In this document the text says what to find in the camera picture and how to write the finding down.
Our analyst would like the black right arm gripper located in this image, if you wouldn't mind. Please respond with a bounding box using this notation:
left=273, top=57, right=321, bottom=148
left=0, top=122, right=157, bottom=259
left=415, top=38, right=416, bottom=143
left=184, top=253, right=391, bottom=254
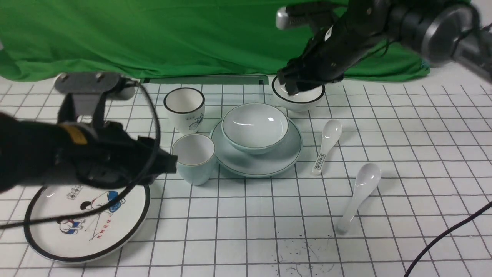
left=276, top=15, right=385, bottom=96

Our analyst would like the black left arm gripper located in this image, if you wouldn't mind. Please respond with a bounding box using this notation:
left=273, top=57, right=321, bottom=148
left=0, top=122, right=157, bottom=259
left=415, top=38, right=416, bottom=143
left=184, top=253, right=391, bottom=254
left=58, top=121, right=178, bottom=189

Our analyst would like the pale blue cup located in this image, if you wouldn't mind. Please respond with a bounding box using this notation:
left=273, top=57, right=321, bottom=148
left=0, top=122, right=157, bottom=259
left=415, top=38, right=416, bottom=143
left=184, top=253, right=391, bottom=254
left=171, top=133, right=216, bottom=186

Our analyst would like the pale blue bowl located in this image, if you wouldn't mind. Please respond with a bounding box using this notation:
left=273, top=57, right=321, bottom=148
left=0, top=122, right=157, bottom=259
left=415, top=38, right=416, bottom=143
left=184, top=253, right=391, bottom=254
left=220, top=102, right=289, bottom=155

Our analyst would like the plain pale blue spoon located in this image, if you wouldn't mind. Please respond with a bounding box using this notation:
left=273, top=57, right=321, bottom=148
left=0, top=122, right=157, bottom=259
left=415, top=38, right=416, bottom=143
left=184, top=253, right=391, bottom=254
left=337, top=163, right=382, bottom=234

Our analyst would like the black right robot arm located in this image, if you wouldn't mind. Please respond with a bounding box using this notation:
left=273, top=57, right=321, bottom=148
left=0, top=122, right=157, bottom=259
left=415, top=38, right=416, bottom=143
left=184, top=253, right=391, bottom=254
left=276, top=0, right=492, bottom=96

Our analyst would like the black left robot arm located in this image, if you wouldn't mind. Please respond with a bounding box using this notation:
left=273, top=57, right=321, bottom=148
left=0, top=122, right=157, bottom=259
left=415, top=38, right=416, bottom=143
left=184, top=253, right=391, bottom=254
left=1, top=113, right=178, bottom=192

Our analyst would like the white illustrated plate black rim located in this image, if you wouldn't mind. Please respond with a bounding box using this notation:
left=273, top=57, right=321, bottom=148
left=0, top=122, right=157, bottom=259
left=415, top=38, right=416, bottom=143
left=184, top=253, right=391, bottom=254
left=23, top=185, right=151, bottom=263

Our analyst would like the white bowl with black rim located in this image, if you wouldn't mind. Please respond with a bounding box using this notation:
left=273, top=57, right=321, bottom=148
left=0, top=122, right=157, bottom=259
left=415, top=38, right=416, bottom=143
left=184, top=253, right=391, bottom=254
left=272, top=77, right=326, bottom=112

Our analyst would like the white cup with black rim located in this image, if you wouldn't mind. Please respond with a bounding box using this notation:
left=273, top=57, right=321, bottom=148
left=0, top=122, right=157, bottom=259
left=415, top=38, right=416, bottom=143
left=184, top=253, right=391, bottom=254
left=163, top=87, right=205, bottom=135

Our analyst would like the green backdrop cloth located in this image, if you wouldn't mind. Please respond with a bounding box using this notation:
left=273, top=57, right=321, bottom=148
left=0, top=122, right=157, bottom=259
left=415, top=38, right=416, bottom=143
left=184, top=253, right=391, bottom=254
left=0, top=0, right=472, bottom=83

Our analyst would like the pale blue plate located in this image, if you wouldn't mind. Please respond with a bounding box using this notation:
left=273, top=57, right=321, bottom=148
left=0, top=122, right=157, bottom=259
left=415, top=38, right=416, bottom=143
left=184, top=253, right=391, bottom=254
left=209, top=119, right=303, bottom=178

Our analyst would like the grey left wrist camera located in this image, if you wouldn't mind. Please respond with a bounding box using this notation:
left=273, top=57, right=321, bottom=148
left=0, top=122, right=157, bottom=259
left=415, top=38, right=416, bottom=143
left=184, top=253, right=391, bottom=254
left=54, top=72, right=138, bottom=129

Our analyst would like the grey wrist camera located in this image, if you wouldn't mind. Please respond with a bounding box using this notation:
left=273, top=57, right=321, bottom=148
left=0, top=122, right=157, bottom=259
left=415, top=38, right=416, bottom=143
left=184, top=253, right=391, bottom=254
left=54, top=72, right=138, bottom=129
left=275, top=1, right=341, bottom=32

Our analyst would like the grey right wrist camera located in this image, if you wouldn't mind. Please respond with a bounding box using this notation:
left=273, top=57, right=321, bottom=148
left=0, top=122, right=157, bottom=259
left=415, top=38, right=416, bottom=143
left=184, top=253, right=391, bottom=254
left=275, top=1, right=341, bottom=32

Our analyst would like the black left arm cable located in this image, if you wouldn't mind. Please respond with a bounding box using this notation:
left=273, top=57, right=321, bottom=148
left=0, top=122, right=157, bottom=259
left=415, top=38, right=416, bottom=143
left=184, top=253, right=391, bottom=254
left=0, top=79, right=161, bottom=230

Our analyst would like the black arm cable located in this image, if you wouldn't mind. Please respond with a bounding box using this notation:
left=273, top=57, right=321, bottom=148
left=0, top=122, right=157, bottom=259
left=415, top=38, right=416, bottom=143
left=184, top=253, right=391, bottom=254
left=404, top=201, right=492, bottom=277
left=0, top=79, right=161, bottom=230

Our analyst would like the white spoon with printed handle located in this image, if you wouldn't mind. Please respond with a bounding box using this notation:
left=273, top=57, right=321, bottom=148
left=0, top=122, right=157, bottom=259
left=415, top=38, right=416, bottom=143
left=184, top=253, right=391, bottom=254
left=311, top=119, right=342, bottom=176

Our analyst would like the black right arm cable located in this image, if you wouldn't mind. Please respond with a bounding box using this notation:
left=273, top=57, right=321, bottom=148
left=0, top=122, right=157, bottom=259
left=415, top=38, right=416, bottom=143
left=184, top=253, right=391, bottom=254
left=404, top=201, right=492, bottom=277

